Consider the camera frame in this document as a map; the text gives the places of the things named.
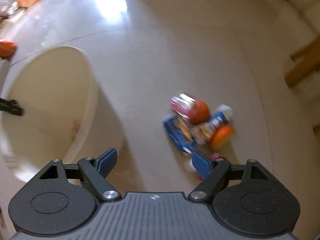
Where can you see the blue milk carton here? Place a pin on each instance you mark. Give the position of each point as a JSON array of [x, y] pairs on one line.
[[179, 134]]

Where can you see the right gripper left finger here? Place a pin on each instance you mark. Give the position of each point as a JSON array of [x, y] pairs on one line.
[[94, 172]]

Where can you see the white lid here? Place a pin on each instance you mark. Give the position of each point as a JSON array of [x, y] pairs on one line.
[[188, 164]]

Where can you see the red drink can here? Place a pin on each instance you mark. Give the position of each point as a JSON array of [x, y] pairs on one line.
[[212, 157]]

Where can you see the half orange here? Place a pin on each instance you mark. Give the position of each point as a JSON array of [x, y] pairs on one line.
[[221, 136]]

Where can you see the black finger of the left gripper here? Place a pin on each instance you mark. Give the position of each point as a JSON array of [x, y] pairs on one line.
[[11, 106]]

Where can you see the orange cushion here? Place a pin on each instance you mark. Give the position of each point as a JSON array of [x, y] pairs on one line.
[[7, 48]]

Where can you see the yogurt pouch white blue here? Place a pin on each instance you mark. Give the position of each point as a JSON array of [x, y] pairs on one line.
[[203, 132]]

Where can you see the crumpled white tissue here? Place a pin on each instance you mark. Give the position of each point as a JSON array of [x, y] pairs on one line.
[[226, 111]]

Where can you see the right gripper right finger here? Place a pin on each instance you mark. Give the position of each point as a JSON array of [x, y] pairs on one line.
[[214, 174]]

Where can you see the whole orange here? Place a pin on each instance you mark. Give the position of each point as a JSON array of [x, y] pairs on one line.
[[200, 112]]

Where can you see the white round trash bin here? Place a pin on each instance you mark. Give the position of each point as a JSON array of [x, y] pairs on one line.
[[66, 114]]

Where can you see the red clear snack wrapper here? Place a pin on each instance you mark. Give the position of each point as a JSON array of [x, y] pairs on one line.
[[183, 104]]

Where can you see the wooden furniture leg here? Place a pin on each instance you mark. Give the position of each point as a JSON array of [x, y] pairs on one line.
[[306, 62]]

